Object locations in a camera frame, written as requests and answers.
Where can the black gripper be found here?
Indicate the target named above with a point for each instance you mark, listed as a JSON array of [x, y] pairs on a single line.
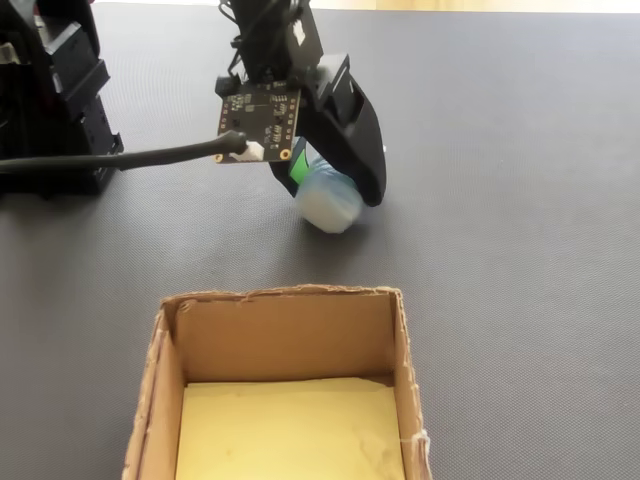
[[312, 75]]

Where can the clear plastic bottle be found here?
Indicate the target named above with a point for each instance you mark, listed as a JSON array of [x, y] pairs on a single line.
[[327, 205]]

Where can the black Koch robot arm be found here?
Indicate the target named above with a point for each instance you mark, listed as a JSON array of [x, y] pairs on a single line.
[[75, 100]]

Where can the open cardboard box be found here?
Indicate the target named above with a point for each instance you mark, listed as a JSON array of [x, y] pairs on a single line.
[[280, 340]]

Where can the large dark grey mat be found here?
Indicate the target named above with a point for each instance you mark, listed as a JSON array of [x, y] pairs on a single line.
[[500, 250]]

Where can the yellow foam pad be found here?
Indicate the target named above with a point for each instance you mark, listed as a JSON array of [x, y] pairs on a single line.
[[290, 435]]

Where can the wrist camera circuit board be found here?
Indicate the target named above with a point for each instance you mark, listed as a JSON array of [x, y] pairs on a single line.
[[255, 120]]

